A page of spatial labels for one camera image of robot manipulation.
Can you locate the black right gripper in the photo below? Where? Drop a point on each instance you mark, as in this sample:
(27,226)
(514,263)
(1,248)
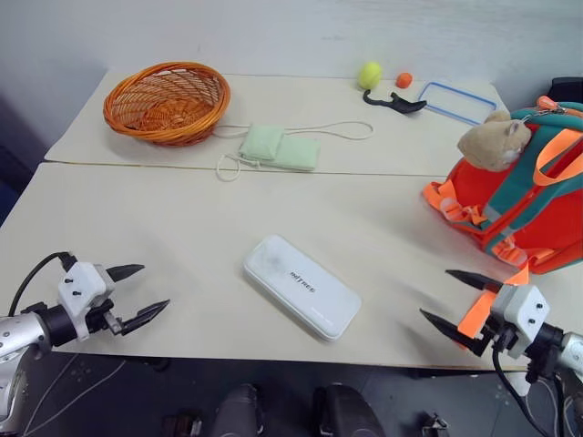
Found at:
(498,338)

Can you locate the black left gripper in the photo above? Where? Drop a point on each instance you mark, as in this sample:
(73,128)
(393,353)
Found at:
(101,318)

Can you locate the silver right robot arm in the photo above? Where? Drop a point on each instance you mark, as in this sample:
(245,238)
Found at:
(567,348)

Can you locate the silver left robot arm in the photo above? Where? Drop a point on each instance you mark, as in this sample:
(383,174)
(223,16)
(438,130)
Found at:
(20,330)

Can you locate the orange and teal backpack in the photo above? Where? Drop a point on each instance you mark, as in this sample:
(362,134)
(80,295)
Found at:
(542,214)

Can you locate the white rectangular case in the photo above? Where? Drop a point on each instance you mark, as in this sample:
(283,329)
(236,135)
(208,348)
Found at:
(300,287)

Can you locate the dark rounded grey shape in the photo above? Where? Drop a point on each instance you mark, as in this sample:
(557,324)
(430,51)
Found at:
(237,412)

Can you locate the beige plush hamster toy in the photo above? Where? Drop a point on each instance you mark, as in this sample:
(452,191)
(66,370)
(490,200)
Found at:
(489,141)

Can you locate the orange wicker basket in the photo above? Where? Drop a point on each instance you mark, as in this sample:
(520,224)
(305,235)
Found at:
(168,109)

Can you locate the black plastic hook tool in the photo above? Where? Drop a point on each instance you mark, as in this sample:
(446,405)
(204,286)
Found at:
(403,106)

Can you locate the clear lid with blue rim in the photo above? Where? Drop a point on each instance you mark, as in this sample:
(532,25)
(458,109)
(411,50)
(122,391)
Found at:
(428,91)

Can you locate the small orange ball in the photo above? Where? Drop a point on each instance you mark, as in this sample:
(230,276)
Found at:
(404,79)

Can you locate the black chair back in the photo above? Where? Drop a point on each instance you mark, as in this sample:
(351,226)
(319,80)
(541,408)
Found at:
(567,88)

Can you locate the yellow-green tennis ball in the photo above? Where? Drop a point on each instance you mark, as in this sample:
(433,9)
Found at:
(369,75)

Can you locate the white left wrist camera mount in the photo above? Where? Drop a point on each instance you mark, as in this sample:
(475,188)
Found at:
(82,282)

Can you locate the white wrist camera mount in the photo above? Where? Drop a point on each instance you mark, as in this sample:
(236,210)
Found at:
(82,282)
(521,309)

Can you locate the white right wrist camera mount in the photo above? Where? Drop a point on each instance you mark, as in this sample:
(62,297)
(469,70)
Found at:
(521,309)

